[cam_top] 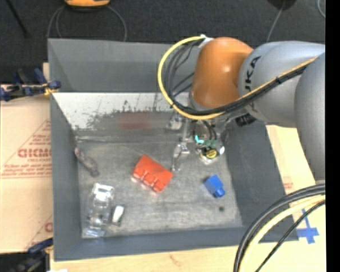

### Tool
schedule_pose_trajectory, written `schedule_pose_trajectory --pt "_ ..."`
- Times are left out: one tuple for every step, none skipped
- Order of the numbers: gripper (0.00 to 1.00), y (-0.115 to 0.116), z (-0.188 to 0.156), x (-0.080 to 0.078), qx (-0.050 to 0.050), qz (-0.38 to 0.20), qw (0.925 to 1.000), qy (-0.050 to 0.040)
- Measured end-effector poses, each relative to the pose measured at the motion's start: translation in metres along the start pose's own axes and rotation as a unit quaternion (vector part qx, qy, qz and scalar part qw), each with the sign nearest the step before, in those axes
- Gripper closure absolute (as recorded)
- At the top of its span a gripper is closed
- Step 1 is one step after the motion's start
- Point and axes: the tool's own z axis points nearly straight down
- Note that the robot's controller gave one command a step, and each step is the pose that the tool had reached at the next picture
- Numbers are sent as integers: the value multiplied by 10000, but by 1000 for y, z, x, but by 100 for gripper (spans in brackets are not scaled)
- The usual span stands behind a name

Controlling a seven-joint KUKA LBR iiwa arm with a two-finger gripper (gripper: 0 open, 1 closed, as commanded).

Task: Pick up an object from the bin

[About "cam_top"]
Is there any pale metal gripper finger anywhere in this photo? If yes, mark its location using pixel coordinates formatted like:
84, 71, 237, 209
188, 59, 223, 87
171, 142, 192, 172
165, 113, 185, 133

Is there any red toy building block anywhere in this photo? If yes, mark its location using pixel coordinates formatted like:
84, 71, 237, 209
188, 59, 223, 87
131, 154, 175, 196

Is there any blue toy building block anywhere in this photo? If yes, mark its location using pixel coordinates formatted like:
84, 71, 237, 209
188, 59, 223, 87
203, 175, 226, 199

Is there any grey metal bin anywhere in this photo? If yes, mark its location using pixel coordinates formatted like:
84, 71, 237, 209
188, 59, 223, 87
47, 37, 299, 262

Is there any small white and black object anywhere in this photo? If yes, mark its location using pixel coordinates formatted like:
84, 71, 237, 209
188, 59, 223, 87
110, 205, 126, 227

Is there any clear plastic bottle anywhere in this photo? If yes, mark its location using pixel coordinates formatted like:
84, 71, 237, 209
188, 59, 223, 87
82, 182, 116, 238

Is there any brown cardboard board, red print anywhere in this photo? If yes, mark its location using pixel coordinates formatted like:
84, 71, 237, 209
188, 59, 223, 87
0, 62, 320, 255

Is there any black cylinder on white bracket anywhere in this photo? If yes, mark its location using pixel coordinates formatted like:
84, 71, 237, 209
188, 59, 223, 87
198, 143, 226, 165

